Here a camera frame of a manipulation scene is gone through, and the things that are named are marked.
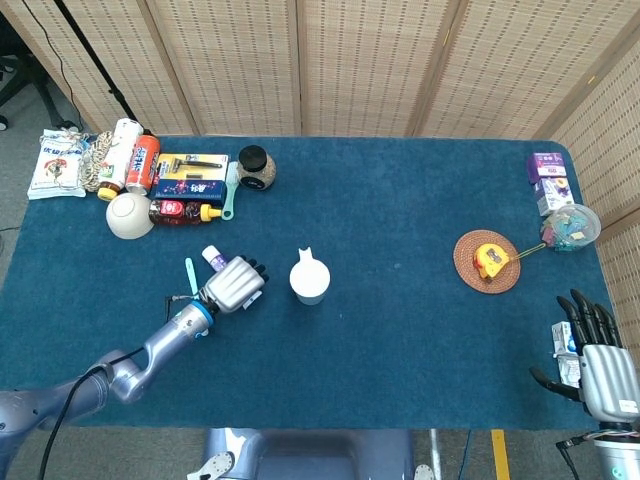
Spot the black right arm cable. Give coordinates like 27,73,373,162
556,434,601,480

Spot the blue felt table cloth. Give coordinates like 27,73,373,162
0,135,626,432

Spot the light blue toothbrush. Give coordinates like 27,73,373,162
184,257,202,300

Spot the razor in yellow card pack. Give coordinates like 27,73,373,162
151,153,231,187

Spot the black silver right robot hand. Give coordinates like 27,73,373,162
528,288,640,419

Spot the glass jar with black lid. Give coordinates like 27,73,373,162
235,144,278,193

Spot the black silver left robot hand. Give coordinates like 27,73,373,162
199,255,271,315

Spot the clear tub of coloured clips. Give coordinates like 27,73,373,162
539,202,602,254

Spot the dark blue long box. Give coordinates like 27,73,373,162
153,178,229,202

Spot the bamboo folding screen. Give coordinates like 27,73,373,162
0,0,640,321

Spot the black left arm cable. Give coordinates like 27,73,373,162
38,347,144,480

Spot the dark office chair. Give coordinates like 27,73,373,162
0,14,66,132

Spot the white cup with handle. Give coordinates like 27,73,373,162
288,246,332,307

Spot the thin black hanging cable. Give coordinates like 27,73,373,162
19,0,84,129

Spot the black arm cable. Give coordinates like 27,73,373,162
38,347,144,480
556,434,601,480

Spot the white printed food bag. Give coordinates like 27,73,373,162
27,128,89,201

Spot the white bottle with yellow cap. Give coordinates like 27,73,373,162
96,117,145,203

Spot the black stand pole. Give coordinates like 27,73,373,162
53,0,154,136

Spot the yellow tape measure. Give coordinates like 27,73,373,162
473,242,549,280

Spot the white and blue mask box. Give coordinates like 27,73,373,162
551,321,581,359

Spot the white ceramic bowl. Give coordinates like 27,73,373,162
105,192,156,240

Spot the round woven brown coaster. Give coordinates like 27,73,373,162
452,229,522,296

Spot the blue-grey robot torso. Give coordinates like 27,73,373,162
187,428,436,480

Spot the orange drink can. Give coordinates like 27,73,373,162
124,134,162,195

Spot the white paper packet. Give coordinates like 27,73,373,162
556,352,584,389

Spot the white and purple box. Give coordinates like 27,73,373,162
533,177,576,217

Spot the mint green brush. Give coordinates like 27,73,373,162
220,160,241,222

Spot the dark red bottle yellow cap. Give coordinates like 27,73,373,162
148,198,223,227

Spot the beige braided rope bundle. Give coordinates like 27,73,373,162
79,130,114,194

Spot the white purple toothpaste tube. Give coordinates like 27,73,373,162
201,244,262,310

